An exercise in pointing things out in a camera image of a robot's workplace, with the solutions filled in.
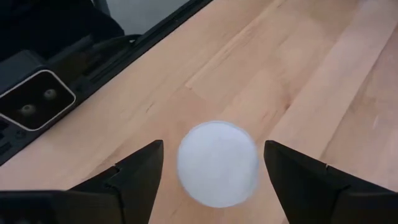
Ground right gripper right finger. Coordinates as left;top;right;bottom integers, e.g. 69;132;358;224
264;139;398;224

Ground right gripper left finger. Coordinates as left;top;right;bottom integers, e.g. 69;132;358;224
0;139;165;224

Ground silver-rimmed table-level camera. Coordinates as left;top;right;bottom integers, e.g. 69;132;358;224
0;68;77;132

